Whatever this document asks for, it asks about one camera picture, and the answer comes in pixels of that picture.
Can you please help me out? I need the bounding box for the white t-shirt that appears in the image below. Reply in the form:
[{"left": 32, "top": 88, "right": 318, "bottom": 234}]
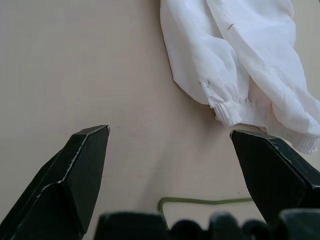
[{"left": 159, "top": 0, "right": 320, "bottom": 155}]

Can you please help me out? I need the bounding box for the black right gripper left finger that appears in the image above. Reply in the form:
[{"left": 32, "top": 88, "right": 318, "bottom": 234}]
[{"left": 0, "top": 124, "right": 111, "bottom": 240}]

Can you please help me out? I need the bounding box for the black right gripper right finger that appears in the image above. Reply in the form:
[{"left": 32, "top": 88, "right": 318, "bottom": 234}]
[{"left": 229, "top": 129, "right": 320, "bottom": 223}]

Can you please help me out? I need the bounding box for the green wire hanger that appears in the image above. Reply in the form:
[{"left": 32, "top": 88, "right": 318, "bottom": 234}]
[{"left": 157, "top": 196, "right": 254, "bottom": 219}]

